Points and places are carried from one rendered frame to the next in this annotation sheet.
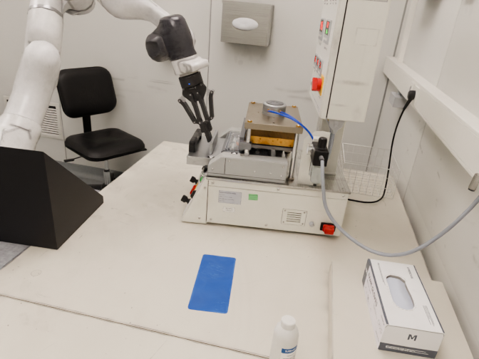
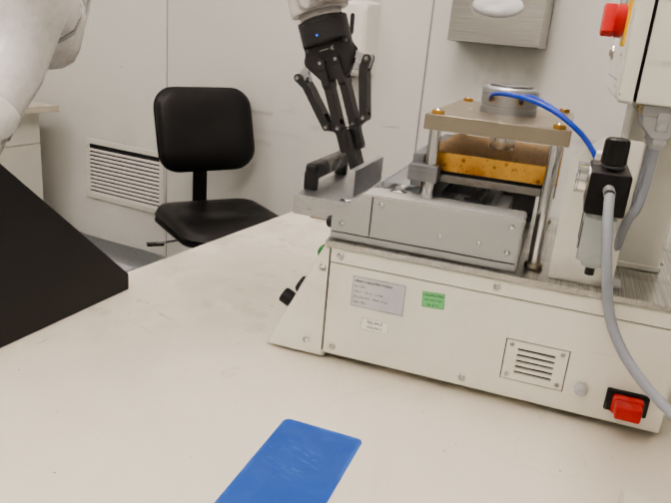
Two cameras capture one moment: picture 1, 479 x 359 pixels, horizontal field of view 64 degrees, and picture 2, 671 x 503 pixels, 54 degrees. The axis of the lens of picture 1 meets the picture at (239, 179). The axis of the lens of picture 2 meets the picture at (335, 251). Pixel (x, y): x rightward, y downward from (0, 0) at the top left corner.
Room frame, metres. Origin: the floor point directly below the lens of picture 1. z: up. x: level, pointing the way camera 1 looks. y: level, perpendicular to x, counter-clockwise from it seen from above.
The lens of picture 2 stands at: (0.29, -0.14, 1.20)
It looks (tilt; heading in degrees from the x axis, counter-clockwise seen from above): 18 degrees down; 16
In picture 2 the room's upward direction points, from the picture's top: 5 degrees clockwise
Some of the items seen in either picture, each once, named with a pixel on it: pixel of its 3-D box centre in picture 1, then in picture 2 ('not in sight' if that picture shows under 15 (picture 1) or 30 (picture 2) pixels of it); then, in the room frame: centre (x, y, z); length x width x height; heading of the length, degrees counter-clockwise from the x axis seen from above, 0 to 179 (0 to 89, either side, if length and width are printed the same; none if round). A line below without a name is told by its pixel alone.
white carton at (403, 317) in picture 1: (398, 303); not in sight; (0.71, -0.40, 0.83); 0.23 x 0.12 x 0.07; 174
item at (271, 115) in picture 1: (281, 123); (525, 136); (1.25, -0.13, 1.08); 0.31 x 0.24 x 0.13; 178
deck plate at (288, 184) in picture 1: (276, 164); (509, 240); (1.27, -0.13, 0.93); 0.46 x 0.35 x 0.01; 88
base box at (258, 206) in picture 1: (262, 188); (470, 294); (1.26, -0.09, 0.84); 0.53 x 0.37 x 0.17; 88
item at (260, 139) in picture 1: (271, 127); (500, 144); (1.27, -0.09, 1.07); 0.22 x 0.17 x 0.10; 178
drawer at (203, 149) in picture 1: (234, 148); (409, 194); (1.28, 0.03, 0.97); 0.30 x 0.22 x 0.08; 88
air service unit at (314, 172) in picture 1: (316, 159); (596, 203); (1.05, -0.22, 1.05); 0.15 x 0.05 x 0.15; 178
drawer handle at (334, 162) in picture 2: (195, 139); (328, 169); (1.29, 0.17, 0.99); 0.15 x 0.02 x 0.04; 178
